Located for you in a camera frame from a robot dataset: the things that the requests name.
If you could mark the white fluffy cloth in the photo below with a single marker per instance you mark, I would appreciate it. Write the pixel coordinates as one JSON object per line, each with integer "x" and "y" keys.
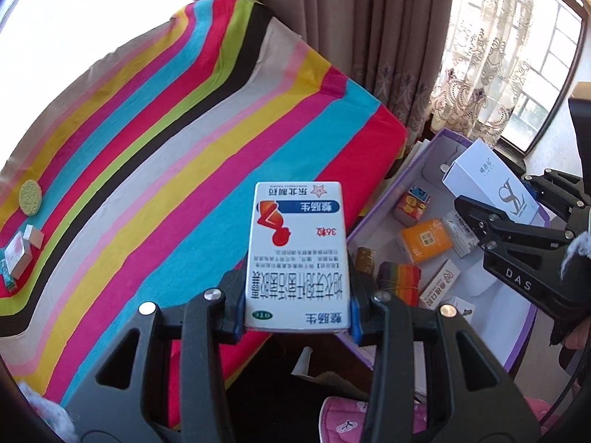
{"x": 51, "y": 415}

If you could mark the white carton pink print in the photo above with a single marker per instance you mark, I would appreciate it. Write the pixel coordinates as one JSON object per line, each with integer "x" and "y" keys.
{"x": 18, "y": 256}

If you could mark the white carton red print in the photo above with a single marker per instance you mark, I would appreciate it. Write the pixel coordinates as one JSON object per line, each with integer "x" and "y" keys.
{"x": 438, "y": 281}

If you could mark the pink patterned cushion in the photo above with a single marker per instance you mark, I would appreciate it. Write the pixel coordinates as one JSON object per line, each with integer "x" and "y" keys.
{"x": 369, "y": 415}

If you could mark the round green sponge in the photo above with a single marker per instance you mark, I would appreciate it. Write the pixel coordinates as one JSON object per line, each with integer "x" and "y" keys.
{"x": 31, "y": 197}

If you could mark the rainbow striped cloth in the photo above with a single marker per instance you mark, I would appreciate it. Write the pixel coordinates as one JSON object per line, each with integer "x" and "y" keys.
{"x": 161, "y": 170}

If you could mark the brown curtain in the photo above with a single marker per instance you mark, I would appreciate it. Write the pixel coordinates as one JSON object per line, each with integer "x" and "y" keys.
{"x": 378, "y": 32}

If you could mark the orange carton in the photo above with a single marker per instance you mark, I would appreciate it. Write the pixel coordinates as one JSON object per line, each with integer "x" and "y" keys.
{"x": 425, "y": 240}

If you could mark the brown packet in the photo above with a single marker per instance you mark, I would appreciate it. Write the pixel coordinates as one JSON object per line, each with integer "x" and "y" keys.
{"x": 364, "y": 260}

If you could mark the rainbow striped pouch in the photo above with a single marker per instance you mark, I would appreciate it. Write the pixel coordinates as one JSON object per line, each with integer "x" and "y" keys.
{"x": 399, "y": 279}

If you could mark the cardboard piece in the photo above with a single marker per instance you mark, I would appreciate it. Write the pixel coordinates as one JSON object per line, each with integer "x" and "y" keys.
{"x": 332, "y": 378}

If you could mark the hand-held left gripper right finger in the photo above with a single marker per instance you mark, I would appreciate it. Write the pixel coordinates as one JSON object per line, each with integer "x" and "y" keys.
{"x": 356, "y": 327}

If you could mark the white medicine packet red figure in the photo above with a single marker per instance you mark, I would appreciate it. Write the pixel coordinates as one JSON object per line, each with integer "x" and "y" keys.
{"x": 298, "y": 258}

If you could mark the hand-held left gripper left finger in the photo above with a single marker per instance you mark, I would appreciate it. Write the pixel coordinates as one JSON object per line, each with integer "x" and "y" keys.
{"x": 233, "y": 323}

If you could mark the purple storage box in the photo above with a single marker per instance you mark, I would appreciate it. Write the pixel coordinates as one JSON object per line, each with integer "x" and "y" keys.
{"x": 489, "y": 286}

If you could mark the small white pink-edged carton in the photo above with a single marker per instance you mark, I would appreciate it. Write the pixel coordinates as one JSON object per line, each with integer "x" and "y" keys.
{"x": 34, "y": 236}

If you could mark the large white carton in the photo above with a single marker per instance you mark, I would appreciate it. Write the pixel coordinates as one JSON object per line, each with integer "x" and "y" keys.
{"x": 485, "y": 170}

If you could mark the dark window frame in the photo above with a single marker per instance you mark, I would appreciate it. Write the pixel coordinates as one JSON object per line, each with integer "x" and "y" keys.
{"x": 549, "y": 101}

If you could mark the teal carton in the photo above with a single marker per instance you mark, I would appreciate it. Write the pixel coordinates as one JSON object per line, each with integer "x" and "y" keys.
{"x": 7, "y": 279}

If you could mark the small colourful carton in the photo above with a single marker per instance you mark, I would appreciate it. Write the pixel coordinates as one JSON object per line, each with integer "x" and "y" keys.
{"x": 412, "y": 203}

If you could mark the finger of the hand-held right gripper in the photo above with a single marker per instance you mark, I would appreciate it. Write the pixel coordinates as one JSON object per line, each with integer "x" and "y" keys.
{"x": 558, "y": 189}
{"x": 482, "y": 221}

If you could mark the lace curtain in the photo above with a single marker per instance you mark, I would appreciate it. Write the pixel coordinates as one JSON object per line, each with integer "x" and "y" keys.
{"x": 489, "y": 46}

